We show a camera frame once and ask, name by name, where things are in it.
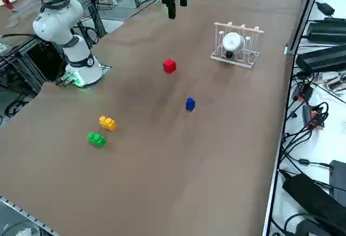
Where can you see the red wooden cube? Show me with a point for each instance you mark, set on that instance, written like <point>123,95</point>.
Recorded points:
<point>169,66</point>

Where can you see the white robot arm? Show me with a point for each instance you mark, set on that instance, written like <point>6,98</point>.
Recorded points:
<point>58,25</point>

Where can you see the blue wooden cube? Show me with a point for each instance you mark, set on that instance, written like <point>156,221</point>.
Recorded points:
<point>191,104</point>

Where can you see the white cup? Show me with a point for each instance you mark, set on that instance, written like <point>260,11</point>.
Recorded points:
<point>232,41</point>

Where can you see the yellow toy building block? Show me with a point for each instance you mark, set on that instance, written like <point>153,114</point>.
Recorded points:
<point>108,123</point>

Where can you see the small black power adapter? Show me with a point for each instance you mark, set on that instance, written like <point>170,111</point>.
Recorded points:
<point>325,8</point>

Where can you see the long black power box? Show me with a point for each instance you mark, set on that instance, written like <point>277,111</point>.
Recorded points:
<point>327,30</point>

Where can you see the black power adapter box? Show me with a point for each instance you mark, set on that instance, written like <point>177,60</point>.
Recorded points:
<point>321,58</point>

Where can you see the small orange circuit device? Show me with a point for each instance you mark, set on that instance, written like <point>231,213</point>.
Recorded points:
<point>304,92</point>

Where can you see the green toy building block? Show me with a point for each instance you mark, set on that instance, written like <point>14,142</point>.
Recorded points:
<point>96,140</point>

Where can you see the orange black circuit board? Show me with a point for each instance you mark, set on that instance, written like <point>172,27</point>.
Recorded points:
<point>313,117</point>

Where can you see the large black power brick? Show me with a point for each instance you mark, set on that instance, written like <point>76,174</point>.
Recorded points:
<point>311,192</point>

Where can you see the dark grey box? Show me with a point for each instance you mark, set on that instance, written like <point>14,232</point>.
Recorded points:
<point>339,176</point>

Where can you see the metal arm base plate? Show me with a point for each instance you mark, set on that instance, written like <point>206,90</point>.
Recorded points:
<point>106,67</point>

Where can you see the aluminium frame post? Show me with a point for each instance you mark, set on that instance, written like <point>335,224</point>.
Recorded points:
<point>302,16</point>

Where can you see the black aluminium frame rack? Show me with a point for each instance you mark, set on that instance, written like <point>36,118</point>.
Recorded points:
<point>32,57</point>

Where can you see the aluminium table edge rail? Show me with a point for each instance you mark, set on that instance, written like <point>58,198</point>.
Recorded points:
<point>27,214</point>

